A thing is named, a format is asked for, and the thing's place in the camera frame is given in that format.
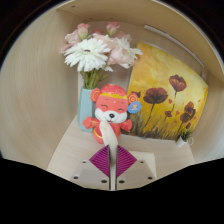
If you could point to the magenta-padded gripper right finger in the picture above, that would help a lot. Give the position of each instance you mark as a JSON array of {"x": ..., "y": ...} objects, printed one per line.
[{"x": 133, "y": 173}]

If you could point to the white light bar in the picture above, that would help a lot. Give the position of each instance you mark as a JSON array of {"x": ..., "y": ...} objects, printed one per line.
[{"x": 173, "y": 41}]

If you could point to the pale blue vase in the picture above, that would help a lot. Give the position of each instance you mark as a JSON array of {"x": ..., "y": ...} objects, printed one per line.
[{"x": 85, "y": 110}]

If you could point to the pink and white flower bouquet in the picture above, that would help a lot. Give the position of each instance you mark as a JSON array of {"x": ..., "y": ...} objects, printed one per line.
[{"x": 88, "y": 55}]

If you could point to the red plush mouse toy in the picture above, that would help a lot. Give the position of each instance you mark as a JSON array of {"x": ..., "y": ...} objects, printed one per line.
[{"x": 111, "y": 115}]

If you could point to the yellow poppy painting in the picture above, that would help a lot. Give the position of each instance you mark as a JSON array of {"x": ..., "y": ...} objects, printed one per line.
[{"x": 160, "y": 73}]

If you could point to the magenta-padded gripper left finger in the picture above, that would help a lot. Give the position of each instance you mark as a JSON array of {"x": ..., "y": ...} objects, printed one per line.
[{"x": 93, "y": 173}]

